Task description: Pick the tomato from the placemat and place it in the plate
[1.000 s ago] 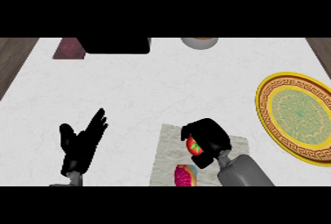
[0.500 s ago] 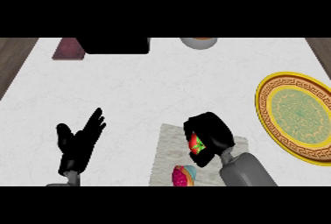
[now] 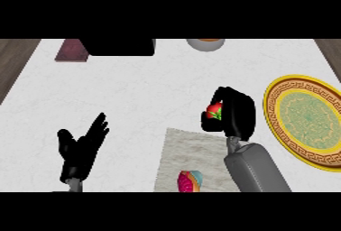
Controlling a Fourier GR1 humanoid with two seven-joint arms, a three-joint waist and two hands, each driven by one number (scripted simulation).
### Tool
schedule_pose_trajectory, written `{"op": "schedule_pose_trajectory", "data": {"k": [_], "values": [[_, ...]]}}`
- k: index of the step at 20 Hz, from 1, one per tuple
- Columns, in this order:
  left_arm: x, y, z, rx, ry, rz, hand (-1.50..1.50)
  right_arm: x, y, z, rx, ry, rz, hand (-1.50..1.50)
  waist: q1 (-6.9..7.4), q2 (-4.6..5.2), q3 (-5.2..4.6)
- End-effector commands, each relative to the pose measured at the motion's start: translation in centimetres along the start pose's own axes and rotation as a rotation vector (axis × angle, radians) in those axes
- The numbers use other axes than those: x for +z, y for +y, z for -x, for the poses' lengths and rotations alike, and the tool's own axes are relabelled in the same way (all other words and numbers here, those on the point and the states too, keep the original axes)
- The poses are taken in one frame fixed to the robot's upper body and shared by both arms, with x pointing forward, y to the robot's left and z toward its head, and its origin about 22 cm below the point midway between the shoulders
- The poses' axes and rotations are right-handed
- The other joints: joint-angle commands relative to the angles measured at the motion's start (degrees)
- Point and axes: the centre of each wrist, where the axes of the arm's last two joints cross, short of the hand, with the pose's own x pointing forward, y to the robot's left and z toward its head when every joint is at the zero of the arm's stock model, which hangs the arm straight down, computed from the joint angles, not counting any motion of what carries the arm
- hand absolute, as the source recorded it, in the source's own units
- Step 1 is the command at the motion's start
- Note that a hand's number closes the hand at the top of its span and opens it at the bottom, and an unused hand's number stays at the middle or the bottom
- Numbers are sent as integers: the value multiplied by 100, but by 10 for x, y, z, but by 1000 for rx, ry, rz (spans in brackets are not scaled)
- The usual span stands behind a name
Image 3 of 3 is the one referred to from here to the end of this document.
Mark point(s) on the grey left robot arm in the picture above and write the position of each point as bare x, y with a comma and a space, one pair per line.
73, 185

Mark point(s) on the dark red book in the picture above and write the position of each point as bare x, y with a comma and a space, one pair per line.
71, 51

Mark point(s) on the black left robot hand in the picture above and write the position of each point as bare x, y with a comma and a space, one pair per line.
81, 147

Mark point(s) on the yellow patterned plate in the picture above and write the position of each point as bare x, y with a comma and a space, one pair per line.
305, 120

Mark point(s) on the red tomato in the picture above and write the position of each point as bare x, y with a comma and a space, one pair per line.
214, 111

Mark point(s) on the grey bowl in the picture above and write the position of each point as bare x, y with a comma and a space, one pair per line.
205, 44

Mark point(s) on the beige placemat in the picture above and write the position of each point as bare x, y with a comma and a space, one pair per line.
195, 159

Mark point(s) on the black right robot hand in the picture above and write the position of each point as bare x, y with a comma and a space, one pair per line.
237, 112

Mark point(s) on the black appliance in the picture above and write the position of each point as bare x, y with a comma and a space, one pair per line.
119, 46

